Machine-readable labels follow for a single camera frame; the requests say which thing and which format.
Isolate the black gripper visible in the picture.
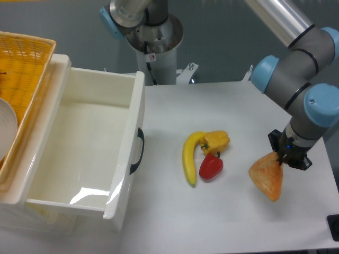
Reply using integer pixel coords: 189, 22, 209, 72
268, 130, 312, 170

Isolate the triangle bread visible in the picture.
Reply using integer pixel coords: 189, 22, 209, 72
248, 151, 283, 202

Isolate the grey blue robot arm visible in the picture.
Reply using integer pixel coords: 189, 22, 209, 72
100, 1, 338, 170

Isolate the open white upper drawer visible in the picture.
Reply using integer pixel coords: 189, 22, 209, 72
26, 68, 145, 223

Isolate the white drawer cabinet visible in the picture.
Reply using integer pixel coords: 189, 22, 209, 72
0, 53, 125, 233

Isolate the yellow bell pepper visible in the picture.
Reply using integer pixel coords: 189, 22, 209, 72
200, 130, 230, 156

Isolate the red bell pepper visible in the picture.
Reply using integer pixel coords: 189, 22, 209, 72
199, 151, 224, 180

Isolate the black object at table edge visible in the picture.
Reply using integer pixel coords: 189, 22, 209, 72
327, 214, 339, 242

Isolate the yellow banana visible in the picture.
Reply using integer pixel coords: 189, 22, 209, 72
182, 131, 206, 187

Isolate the yellow woven basket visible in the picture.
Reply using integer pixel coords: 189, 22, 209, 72
1, 31, 56, 183

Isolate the white plate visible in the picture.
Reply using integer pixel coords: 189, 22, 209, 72
0, 99, 18, 160

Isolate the white mounting bracket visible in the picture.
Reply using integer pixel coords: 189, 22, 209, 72
176, 62, 199, 85

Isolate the black drawer handle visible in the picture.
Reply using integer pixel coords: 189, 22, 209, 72
129, 128, 145, 175

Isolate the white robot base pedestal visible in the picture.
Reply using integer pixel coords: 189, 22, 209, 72
127, 14, 183, 85

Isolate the black cable on pedestal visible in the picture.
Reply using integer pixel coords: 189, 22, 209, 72
143, 42, 157, 86

